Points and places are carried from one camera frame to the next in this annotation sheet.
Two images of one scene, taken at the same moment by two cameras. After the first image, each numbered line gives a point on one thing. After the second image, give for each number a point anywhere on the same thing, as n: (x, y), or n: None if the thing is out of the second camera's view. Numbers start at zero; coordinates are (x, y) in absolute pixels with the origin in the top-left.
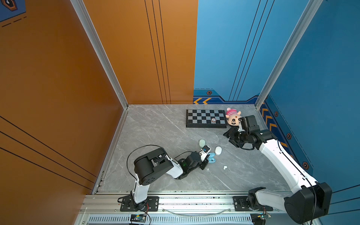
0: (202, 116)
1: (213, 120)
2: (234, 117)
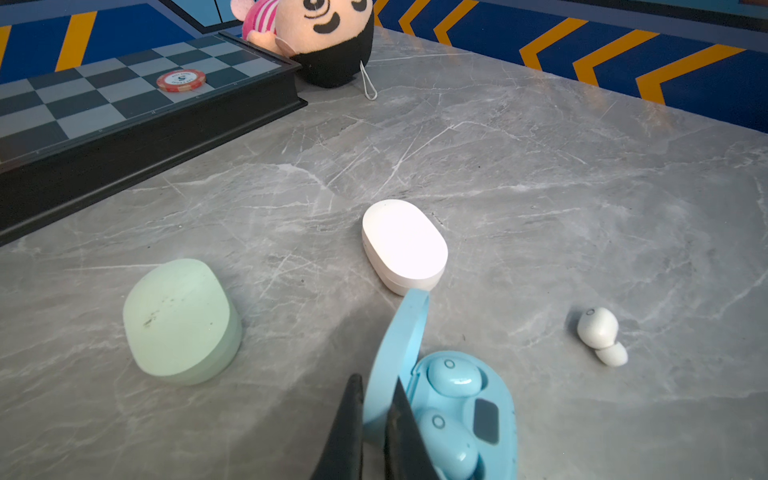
0: (72, 134)
1: (180, 80)
2: (327, 41)
